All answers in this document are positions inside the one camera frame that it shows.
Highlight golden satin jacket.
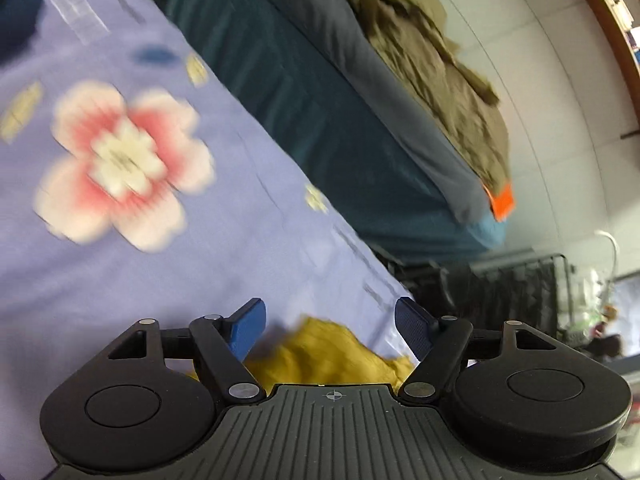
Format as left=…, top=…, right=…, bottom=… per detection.
left=184, top=314, right=419, bottom=395

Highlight black and navy folded clothes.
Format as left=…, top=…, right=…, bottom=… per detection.
left=0, top=0, right=43, bottom=65

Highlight orange towel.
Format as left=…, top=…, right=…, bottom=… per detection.
left=484, top=182, right=516, bottom=222

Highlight purple floral bed sheet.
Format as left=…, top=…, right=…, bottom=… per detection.
left=1, top=0, right=407, bottom=479

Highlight white arc lamp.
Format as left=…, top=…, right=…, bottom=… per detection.
left=594, top=230, right=620, bottom=290

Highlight teal massage bed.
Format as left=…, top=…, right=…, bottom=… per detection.
left=154, top=0, right=506, bottom=263

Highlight olive brown crumpled blanket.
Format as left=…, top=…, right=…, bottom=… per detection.
left=348, top=0, right=511, bottom=198

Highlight black wire trolley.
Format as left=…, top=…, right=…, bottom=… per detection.
left=394, top=251, right=576, bottom=346

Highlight wooden wall shelf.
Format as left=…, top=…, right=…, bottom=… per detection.
left=552, top=0, right=640, bottom=141

